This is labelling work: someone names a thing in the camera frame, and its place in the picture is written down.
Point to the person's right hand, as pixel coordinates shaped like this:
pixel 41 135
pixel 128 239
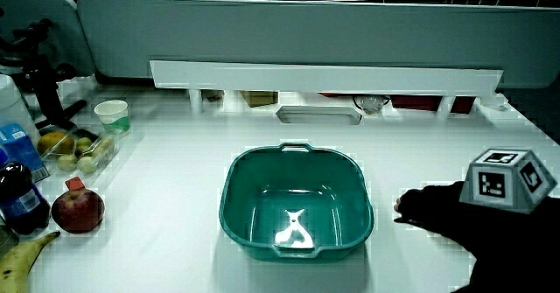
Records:
pixel 431 207

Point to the yellow pear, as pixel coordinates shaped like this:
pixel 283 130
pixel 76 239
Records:
pixel 54 143

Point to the person's right forearm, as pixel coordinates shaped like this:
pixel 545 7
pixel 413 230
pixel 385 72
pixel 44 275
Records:
pixel 516 253

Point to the white desk shelf riser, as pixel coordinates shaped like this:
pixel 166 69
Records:
pixel 324 78

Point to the white desk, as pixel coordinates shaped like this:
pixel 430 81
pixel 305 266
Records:
pixel 175 188

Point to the dark red box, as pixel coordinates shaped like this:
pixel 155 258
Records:
pixel 415 102

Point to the green plastic basin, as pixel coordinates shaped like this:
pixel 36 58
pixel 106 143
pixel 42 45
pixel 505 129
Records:
pixel 297 197

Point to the brown cardboard box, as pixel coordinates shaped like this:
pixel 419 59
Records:
pixel 259 98

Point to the wide grey partition panel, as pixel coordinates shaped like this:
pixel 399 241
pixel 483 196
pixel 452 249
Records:
pixel 306 35

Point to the white and green paper cup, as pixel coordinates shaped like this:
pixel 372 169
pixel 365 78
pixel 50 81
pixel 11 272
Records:
pixel 114 116

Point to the clear plastic fruit tray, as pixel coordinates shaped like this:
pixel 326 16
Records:
pixel 102 155

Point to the small green fruit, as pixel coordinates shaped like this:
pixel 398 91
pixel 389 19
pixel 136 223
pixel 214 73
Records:
pixel 86 165
pixel 103 146
pixel 83 143
pixel 67 162

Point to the red apple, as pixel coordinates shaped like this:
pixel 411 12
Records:
pixel 78 211

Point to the small red block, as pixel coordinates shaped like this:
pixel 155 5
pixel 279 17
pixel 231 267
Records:
pixel 75 183

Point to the dark soda bottle blue label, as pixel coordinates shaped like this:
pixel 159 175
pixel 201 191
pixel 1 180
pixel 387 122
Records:
pixel 19 199

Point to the yellow banana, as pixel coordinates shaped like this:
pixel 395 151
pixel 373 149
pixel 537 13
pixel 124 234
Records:
pixel 19 260

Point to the blue drink carton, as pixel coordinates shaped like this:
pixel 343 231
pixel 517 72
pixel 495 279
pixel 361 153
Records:
pixel 19 148

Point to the narrow grey partition panel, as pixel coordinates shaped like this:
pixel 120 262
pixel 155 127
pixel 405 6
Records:
pixel 48 17

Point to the white plastic jug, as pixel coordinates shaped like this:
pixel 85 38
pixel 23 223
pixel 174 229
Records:
pixel 11 105

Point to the black camera stand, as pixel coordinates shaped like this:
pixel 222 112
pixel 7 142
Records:
pixel 44 87

